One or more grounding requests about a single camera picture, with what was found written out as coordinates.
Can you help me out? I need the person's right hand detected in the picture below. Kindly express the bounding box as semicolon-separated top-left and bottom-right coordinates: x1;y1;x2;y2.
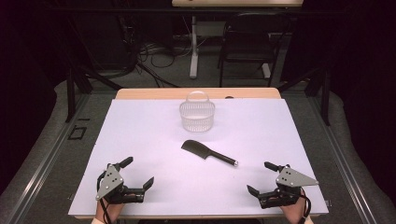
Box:
279;195;314;224

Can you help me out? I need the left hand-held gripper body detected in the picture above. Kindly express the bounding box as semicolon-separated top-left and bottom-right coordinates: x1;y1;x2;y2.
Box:
95;164;146;205

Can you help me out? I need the black chair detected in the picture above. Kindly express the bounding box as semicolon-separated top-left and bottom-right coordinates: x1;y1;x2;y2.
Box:
217;11;293;89

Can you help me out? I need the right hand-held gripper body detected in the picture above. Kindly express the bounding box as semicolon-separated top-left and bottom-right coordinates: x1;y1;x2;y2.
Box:
258;165;320;210

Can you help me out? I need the black comb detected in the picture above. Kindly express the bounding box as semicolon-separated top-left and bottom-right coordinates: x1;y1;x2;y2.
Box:
180;139;239;168

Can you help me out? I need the bundle of floor cables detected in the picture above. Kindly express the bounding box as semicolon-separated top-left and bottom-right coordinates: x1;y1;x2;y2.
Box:
122;18;191;89

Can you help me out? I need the white table mat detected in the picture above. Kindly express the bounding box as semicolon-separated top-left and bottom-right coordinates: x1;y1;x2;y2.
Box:
67;98;330;217

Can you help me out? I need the person's left hand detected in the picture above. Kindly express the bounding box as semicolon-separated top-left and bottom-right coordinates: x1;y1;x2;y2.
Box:
94;200;126;224

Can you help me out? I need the white plastic basket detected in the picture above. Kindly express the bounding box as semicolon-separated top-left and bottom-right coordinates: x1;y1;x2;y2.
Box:
178;90;217;133

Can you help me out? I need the grey box under desk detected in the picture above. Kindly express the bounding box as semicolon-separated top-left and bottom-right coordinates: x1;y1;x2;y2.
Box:
195;21;226;37

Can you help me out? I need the black metal stand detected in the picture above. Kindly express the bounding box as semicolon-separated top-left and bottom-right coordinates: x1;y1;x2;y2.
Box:
276;66;332;127
64;65;124;124

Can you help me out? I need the wooden table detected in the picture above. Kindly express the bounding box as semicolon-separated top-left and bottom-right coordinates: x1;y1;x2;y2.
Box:
74;87;325;220

